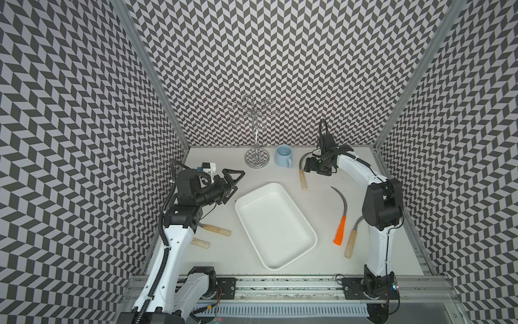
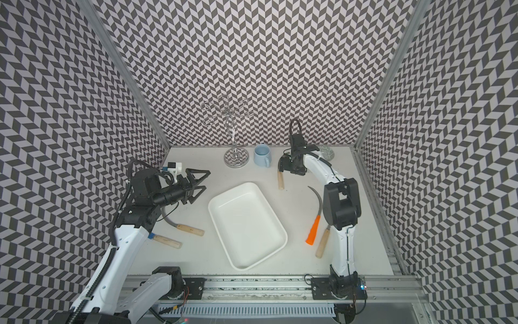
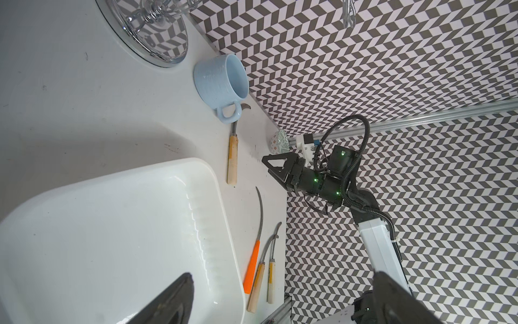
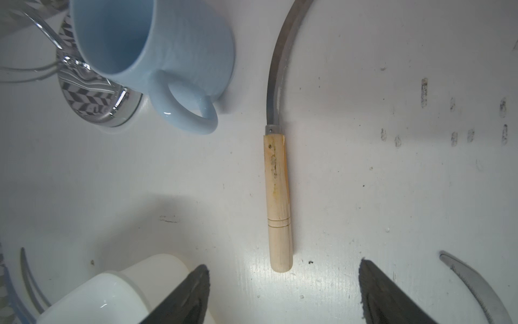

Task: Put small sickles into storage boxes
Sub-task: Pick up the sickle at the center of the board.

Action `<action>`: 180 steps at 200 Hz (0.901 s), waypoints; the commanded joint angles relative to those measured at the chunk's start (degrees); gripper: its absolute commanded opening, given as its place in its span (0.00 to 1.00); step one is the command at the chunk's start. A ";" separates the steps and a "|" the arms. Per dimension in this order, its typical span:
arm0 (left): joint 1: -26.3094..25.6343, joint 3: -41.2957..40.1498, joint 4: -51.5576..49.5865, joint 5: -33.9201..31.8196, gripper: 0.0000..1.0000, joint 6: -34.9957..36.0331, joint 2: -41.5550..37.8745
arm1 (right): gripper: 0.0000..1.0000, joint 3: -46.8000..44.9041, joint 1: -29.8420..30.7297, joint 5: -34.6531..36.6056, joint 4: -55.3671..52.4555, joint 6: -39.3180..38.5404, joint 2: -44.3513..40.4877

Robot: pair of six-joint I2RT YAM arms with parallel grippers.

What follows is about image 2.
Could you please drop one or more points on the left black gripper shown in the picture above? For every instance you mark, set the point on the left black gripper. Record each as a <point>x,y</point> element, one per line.
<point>193,182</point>

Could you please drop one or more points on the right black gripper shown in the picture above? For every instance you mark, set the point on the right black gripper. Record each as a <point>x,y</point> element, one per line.
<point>284,165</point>

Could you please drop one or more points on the white rectangular storage tray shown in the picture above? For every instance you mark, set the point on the white rectangular storage tray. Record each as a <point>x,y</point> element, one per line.
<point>247,226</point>

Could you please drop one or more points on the orange handle sickle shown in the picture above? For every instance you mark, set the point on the orange handle sickle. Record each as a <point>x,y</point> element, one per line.
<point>314,229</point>

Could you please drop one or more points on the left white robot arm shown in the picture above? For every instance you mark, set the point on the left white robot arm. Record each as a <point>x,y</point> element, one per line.
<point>148,190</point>

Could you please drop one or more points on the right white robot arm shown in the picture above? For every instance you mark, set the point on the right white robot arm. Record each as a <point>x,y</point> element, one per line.
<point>341,209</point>

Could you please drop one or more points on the light blue mug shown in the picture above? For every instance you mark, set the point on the light blue mug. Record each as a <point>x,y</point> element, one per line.
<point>262,155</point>

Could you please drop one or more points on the green patterned small bowl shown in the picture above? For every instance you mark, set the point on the green patterned small bowl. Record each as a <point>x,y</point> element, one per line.
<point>327,153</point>

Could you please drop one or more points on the chrome mug tree stand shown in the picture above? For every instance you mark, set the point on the chrome mug tree stand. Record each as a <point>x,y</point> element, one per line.
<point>236,156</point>

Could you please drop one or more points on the blue blade wooden sickle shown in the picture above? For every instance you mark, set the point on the blue blade wooden sickle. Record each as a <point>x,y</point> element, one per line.
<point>164,240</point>

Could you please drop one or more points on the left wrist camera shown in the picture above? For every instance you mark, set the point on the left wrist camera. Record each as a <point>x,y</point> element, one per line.
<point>173,167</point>

